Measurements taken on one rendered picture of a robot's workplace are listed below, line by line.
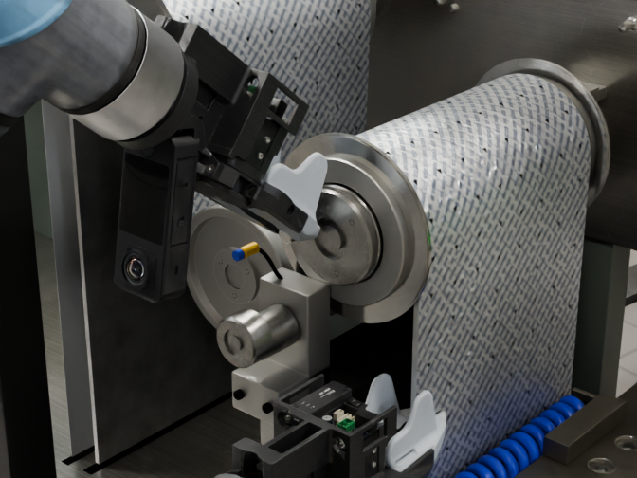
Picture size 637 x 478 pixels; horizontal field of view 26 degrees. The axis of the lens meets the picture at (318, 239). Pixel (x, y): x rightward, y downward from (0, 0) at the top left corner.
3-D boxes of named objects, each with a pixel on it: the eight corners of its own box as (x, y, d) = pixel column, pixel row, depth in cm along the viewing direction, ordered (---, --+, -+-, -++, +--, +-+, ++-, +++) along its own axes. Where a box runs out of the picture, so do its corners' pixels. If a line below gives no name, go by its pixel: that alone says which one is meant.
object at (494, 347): (407, 511, 109) (413, 301, 101) (565, 395, 125) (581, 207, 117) (412, 513, 108) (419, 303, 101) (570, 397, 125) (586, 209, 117)
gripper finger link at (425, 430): (476, 373, 104) (398, 422, 97) (472, 440, 106) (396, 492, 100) (443, 359, 106) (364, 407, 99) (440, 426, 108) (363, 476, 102)
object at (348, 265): (355, 305, 101) (283, 251, 105) (373, 296, 103) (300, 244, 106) (381, 224, 97) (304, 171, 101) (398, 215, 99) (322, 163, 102)
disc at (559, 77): (463, 204, 127) (463, 46, 122) (465, 202, 128) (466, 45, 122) (604, 240, 118) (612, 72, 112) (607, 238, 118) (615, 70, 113)
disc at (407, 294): (279, 296, 110) (269, 118, 104) (282, 294, 110) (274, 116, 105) (428, 346, 101) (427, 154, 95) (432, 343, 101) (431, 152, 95)
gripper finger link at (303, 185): (372, 185, 100) (300, 132, 93) (337, 259, 99) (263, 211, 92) (339, 175, 102) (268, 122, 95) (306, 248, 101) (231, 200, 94)
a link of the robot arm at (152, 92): (111, 127, 79) (21, 98, 84) (158, 158, 83) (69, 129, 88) (167, 12, 80) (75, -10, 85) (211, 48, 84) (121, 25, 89)
